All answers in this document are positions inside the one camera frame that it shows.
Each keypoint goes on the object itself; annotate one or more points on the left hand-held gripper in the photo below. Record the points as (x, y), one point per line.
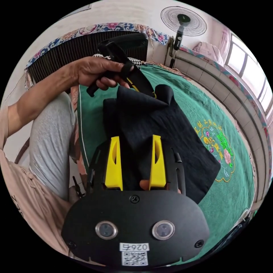
(141, 80)

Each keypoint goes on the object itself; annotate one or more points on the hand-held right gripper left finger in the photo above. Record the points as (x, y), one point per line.
(113, 168)

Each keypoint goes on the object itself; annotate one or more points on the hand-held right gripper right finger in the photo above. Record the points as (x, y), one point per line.
(158, 170)

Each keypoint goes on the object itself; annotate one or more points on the black jeans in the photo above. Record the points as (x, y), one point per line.
(153, 123)

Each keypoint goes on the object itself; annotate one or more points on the person's left forearm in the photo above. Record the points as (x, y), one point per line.
(44, 93)

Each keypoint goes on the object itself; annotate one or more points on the person's right hand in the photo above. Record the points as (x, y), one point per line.
(143, 185)

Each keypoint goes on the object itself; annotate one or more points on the person's left hand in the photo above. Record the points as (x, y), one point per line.
(93, 69)

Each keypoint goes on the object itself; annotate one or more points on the black and white checked cloth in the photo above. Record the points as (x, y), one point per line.
(136, 61)

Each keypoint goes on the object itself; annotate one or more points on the person's body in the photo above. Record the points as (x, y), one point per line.
(49, 138)

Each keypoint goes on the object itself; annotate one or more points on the bed with green quilt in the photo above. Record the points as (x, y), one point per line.
(226, 192)

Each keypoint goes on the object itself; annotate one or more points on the dark ribbed headboard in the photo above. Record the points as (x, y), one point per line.
(70, 50)

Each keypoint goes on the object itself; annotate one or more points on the pink bundle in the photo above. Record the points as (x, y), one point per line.
(208, 53)

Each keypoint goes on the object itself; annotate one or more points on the standing fan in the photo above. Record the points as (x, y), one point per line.
(183, 20)

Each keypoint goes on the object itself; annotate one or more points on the floral cloth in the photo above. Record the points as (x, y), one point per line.
(64, 35)

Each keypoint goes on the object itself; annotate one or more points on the window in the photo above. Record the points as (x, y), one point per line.
(247, 66)

